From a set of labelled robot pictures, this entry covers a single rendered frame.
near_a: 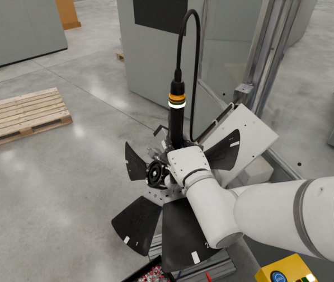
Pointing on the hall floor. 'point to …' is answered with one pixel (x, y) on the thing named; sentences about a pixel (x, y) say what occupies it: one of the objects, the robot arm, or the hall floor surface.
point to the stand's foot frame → (196, 275)
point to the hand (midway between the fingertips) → (175, 141)
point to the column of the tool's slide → (262, 45)
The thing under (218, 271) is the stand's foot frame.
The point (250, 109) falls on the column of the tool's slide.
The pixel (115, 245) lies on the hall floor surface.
